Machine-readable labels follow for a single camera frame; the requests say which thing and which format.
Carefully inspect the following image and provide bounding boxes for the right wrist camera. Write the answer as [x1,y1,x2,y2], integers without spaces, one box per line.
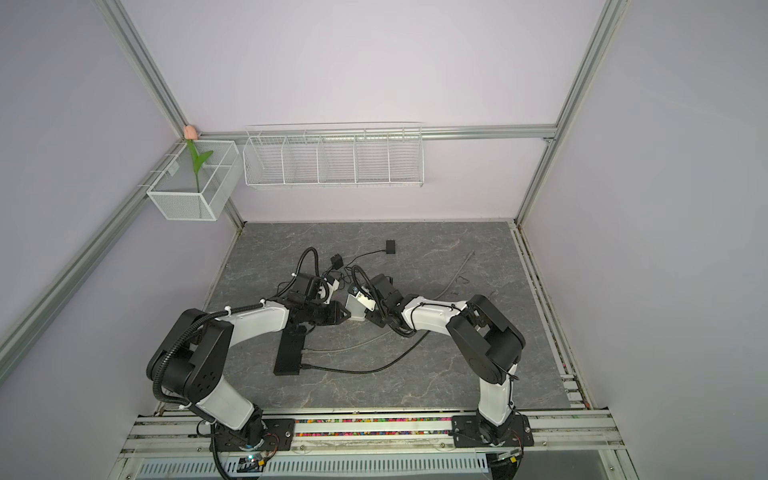
[348,286,376,311]

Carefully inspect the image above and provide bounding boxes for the artificial tulip flower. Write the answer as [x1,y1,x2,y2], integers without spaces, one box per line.
[183,125,213,193]

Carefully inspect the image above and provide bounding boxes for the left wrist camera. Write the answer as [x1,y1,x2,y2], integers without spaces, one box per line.
[322,277,340,304]

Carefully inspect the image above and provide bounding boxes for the white router box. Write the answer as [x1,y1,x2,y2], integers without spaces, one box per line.
[345,294,367,322]

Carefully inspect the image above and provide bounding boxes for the black power adapter with prongs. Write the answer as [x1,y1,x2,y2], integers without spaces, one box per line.
[331,254,344,270]

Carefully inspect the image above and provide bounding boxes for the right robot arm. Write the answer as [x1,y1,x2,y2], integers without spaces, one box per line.
[348,265,530,449]

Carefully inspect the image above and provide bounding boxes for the black network switch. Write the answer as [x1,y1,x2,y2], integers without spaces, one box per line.
[273,325,308,376]

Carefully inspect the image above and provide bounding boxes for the white wire shelf basket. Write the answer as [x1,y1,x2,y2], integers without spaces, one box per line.
[243,122,425,189]

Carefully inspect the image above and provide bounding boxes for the white mesh corner basket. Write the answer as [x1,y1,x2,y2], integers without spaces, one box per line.
[147,140,244,221]

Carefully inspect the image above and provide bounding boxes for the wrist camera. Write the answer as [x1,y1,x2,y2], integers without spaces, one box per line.
[322,277,340,304]
[348,286,376,311]

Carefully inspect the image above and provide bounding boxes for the thin black adapter cable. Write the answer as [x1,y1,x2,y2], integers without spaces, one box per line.
[323,248,388,289]

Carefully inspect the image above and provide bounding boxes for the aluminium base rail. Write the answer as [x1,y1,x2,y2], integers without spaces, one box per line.
[120,410,625,458]

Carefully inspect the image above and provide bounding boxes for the black ethernet cable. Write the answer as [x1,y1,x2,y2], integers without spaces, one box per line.
[299,329,432,374]

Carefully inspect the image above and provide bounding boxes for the grey ethernet cable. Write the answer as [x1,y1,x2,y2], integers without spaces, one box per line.
[433,250,476,301]
[304,328,391,354]

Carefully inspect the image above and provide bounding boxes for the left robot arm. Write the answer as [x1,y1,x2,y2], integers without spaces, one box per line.
[146,255,350,451]

